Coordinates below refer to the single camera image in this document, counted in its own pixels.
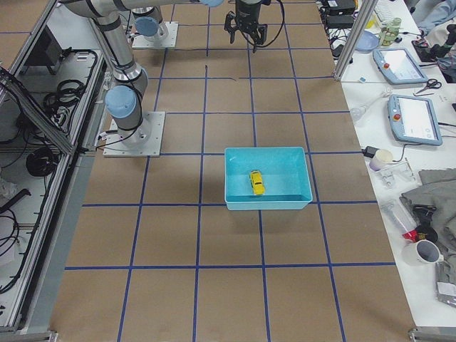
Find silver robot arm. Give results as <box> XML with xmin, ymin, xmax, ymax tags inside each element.
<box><xmin>224</xmin><ymin>0</ymin><xmax>268</xmax><ymax>52</ymax></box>
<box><xmin>61</xmin><ymin>1</ymin><xmax>182</xmax><ymax>137</ymax></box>

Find turquoise plastic bin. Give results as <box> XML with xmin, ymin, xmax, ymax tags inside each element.
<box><xmin>224</xmin><ymin>147</ymin><xmax>313</xmax><ymax>210</ymax></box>

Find teach pendant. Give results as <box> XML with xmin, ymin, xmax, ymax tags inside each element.
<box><xmin>372</xmin><ymin>48</ymin><xmax>428</xmax><ymax>85</ymax></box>
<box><xmin>388</xmin><ymin>94</ymin><xmax>442</xmax><ymax>146</ymax></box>

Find green tape rolls stack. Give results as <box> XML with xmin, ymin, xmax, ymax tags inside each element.
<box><xmin>379</xmin><ymin>17</ymin><xmax>402</xmax><ymax>47</ymax></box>

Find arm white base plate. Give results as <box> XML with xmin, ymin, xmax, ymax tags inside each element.
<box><xmin>103</xmin><ymin>111</ymin><xmax>165</xmax><ymax>157</ymax></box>
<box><xmin>132</xmin><ymin>18</ymin><xmax>178</xmax><ymax>50</ymax></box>

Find light blue plate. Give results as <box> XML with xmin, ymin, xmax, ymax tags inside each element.
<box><xmin>355</xmin><ymin>31</ymin><xmax>379</xmax><ymax>53</ymax></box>

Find yellow beetle toy car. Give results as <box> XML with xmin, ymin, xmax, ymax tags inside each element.
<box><xmin>249</xmin><ymin>170</ymin><xmax>266</xmax><ymax>196</ymax></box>

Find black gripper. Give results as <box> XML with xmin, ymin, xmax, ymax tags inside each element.
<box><xmin>224</xmin><ymin>11</ymin><xmax>267</xmax><ymax>53</ymax></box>

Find white mug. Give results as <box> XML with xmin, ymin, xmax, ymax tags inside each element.
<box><xmin>402</xmin><ymin>240</ymin><xmax>444</xmax><ymax>266</ymax></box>

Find upper teach pendant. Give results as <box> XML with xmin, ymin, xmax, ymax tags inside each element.
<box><xmin>372</xmin><ymin>48</ymin><xmax>428</xmax><ymax>85</ymax></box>

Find lower teach pendant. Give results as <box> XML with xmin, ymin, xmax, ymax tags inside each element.
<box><xmin>388</xmin><ymin>94</ymin><xmax>442</xmax><ymax>146</ymax></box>

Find white paper cup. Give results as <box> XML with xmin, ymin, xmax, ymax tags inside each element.
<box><xmin>369</xmin><ymin>149</ymin><xmax>393</xmax><ymax>171</ymax></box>

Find black scissors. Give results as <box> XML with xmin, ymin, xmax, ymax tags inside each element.
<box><xmin>413</xmin><ymin>78</ymin><xmax>442</xmax><ymax>96</ymax></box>

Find grey cloth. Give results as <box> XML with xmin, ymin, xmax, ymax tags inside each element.
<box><xmin>400</xmin><ymin>168</ymin><xmax>456</xmax><ymax>259</ymax></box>

